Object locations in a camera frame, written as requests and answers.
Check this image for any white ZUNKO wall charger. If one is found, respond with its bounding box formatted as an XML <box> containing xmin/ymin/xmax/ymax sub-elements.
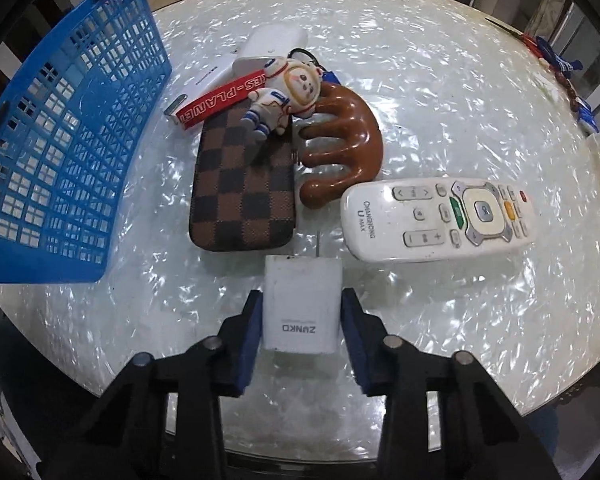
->
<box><xmin>262</xmin><ymin>234</ymin><xmax>342</xmax><ymax>356</ymax></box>

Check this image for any white remote control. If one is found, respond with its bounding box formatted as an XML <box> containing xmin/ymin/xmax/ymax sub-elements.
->
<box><xmin>340</xmin><ymin>177</ymin><xmax>538</xmax><ymax>263</ymax></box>

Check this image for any blue plastic basket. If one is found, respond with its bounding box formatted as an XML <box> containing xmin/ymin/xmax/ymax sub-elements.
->
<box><xmin>0</xmin><ymin>0</ymin><xmax>172</xmax><ymax>284</ymax></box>

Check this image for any red white lanyard strap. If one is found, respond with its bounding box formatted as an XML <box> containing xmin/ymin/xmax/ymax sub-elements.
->
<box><xmin>174</xmin><ymin>68</ymin><xmax>272</xmax><ymax>131</ymax></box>

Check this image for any astronaut figure keychain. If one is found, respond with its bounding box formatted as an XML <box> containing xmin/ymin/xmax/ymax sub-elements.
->
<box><xmin>240</xmin><ymin>58</ymin><xmax>323</xmax><ymax>140</ymax></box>

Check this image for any white earbud charging case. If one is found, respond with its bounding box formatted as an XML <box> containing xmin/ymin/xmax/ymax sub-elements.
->
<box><xmin>233</xmin><ymin>23</ymin><xmax>309</xmax><ymax>78</ymax></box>

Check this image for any brown checkered case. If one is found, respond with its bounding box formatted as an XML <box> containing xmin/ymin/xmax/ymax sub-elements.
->
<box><xmin>188</xmin><ymin>100</ymin><xmax>296</xmax><ymax>252</ymax></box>

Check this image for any brown wooden massage comb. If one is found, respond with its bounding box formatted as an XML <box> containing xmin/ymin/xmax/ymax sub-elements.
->
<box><xmin>299</xmin><ymin>81</ymin><xmax>384</xmax><ymax>209</ymax></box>

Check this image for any white USB dongle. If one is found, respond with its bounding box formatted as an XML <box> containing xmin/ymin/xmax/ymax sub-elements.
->
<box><xmin>163</xmin><ymin>52</ymin><xmax>237</xmax><ymax>124</ymax></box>

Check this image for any beaded keychain with blue charms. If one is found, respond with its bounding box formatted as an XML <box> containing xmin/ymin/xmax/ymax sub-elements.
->
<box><xmin>484</xmin><ymin>15</ymin><xmax>600</xmax><ymax>143</ymax></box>

